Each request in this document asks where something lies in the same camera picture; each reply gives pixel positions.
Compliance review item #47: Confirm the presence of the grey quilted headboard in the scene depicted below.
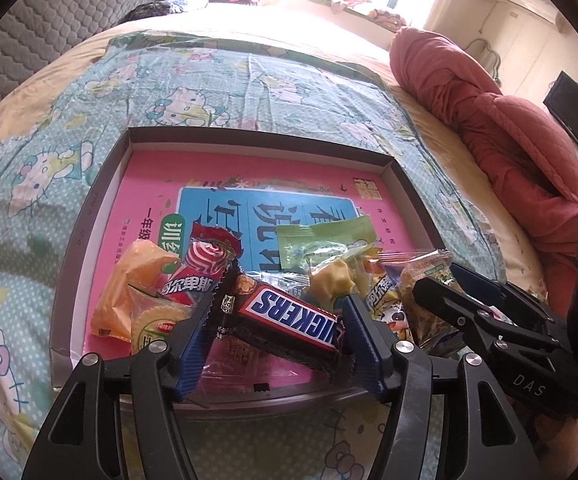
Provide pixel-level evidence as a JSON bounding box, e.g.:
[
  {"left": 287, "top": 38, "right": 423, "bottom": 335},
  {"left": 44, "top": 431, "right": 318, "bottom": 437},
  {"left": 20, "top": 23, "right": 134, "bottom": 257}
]
[{"left": 0, "top": 0, "right": 172, "bottom": 131}]

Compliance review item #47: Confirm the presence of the shallow dark cardboard box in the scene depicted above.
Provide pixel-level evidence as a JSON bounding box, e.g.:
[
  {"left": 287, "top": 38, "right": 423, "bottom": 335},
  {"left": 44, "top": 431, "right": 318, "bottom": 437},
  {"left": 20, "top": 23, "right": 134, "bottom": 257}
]
[{"left": 49, "top": 127, "right": 442, "bottom": 421}]

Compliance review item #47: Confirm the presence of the pink book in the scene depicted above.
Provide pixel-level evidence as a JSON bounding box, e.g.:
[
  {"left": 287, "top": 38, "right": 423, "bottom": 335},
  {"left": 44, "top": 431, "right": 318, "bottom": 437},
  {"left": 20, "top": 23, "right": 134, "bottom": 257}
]
[{"left": 81, "top": 145, "right": 420, "bottom": 396}]

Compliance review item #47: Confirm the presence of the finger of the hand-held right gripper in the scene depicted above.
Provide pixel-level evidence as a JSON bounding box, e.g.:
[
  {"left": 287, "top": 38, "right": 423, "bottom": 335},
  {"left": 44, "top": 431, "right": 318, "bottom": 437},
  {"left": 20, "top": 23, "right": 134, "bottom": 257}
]
[
  {"left": 413, "top": 275, "right": 578, "bottom": 419},
  {"left": 449, "top": 262, "right": 571, "bottom": 354}
]

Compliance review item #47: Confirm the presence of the white wall cable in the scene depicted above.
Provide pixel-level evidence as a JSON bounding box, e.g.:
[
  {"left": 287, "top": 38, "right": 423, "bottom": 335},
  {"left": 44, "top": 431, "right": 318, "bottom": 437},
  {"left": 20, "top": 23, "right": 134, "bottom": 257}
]
[{"left": 469, "top": 37, "right": 502, "bottom": 81}]

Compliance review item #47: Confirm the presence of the round pastry green label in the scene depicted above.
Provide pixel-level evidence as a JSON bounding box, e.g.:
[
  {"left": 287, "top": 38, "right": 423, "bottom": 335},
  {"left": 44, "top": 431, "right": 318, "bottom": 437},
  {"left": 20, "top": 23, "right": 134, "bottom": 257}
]
[{"left": 129, "top": 287, "right": 195, "bottom": 356}]

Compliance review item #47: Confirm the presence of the green snack packet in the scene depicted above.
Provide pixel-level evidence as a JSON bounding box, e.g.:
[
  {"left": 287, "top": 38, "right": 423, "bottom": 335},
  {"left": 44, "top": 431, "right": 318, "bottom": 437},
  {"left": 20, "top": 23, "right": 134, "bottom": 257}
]
[{"left": 276, "top": 215, "right": 385, "bottom": 311}]

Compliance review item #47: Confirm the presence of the orange snack packet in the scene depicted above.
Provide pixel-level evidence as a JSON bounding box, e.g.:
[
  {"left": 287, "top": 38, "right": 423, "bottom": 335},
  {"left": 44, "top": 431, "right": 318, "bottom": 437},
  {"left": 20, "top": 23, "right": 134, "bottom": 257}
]
[{"left": 90, "top": 240, "right": 180, "bottom": 343}]

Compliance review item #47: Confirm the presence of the brown chocolate bar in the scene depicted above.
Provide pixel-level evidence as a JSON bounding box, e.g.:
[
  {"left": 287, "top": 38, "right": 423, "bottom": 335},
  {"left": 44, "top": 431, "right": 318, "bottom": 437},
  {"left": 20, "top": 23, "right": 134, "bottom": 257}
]
[{"left": 208, "top": 260, "right": 357, "bottom": 373}]

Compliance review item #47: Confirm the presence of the white air conditioner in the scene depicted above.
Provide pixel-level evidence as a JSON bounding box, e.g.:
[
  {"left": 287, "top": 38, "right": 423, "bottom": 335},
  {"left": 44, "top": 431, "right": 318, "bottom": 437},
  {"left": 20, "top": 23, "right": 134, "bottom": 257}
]
[{"left": 502, "top": 0, "right": 562, "bottom": 26}]

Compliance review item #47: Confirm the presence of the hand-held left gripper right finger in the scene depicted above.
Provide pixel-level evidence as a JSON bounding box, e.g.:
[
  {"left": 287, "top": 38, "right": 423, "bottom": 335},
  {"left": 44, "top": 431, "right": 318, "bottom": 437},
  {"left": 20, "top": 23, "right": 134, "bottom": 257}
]
[{"left": 341, "top": 292, "right": 545, "bottom": 480}]

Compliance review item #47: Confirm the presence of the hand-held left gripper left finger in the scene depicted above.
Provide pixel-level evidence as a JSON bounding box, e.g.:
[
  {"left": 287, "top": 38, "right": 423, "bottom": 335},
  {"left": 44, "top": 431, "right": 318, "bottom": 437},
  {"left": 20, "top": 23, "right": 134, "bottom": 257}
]
[{"left": 21, "top": 295, "right": 220, "bottom": 480}]

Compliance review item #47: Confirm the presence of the yellow snack packet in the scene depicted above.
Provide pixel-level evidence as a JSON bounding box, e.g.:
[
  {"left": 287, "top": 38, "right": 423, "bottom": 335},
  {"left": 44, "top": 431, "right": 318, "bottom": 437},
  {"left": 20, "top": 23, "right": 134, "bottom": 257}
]
[{"left": 364, "top": 270, "right": 410, "bottom": 333}]

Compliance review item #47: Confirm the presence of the red quilt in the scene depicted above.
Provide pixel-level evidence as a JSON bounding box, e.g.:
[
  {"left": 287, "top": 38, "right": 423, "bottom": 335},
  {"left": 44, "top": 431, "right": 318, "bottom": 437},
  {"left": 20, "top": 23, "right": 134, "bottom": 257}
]
[{"left": 389, "top": 26, "right": 578, "bottom": 311}]

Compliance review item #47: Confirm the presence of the beige bed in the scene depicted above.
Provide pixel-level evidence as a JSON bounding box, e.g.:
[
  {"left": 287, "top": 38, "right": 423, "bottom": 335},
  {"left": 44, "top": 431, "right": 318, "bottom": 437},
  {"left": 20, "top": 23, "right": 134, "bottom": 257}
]
[{"left": 0, "top": 2, "right": 550, "bottom": 306}]

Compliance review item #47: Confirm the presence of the red lollipop packet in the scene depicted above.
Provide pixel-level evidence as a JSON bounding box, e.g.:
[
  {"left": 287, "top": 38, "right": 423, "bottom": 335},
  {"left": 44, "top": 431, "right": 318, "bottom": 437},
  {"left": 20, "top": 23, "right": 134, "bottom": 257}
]
[{"left": 159, "top": 224, "right": 242, "bottom": 308}]

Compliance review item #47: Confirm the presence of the clear pastry packet green label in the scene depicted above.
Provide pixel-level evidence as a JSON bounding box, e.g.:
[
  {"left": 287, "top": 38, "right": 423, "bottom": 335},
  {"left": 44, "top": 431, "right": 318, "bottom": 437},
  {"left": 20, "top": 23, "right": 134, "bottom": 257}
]
[{"left": 379, "top": 250, "right": 462, "bottom": 351}]

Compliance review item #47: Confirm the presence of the colourful clothes pile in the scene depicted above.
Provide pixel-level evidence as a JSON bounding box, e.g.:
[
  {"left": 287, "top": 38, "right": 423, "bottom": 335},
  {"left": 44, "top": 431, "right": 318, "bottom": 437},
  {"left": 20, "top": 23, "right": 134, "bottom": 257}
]
[{"left": 329, "top": 0, "right": 410, "bottom": 26}]

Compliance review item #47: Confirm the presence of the dark patterned pillow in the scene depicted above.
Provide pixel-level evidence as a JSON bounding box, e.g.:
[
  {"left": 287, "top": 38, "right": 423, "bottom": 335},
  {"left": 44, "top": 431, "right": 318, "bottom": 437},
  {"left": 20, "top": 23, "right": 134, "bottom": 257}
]
[{"left": 119, "top": 0, "right": 210, "bottom": 25}]

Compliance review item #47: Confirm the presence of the black television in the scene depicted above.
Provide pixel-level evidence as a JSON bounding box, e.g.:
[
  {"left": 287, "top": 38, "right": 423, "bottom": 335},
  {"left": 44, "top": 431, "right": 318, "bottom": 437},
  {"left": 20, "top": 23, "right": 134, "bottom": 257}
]
[{"left": 543, "top": 71, "right": 578, "bottom": 163}]

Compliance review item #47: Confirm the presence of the cartoon cat printed blanket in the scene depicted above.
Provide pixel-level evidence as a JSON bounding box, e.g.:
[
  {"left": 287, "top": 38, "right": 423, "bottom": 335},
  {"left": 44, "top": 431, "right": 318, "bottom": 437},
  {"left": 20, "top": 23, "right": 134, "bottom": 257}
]
[{"left": 0, "top": 30, "right": 510, "bottom": 480}]

